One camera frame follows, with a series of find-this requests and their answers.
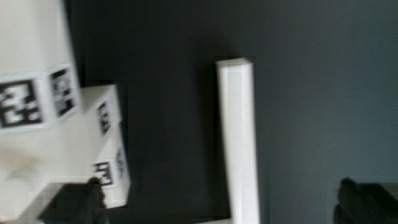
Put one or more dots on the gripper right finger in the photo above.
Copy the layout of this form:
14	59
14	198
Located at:
366	203

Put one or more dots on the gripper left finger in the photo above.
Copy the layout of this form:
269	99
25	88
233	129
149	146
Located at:
77	206

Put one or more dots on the white chair backrest frame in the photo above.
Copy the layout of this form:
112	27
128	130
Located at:
61	144

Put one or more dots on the white U-shaped obstacle fence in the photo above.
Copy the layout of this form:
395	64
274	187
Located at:
235	75

